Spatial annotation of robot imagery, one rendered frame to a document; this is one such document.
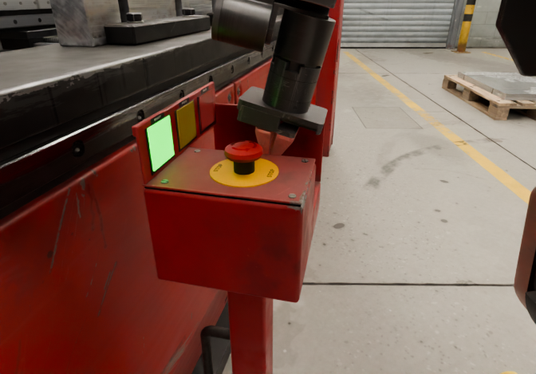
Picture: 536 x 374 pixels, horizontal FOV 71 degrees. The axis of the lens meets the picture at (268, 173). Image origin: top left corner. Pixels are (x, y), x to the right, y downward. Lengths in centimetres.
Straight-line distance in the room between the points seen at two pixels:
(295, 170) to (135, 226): 26
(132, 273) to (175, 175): 22
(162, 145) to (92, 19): 31
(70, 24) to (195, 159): 33
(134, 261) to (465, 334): 108
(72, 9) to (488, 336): 136
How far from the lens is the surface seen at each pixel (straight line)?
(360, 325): 131
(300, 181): 37
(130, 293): 59
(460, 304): 149
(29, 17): 95
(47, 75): 44
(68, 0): 67
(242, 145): 38
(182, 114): 43
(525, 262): 44
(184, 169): 40
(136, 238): 57
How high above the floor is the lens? 95
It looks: 26 degrees down
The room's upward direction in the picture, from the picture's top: straight up
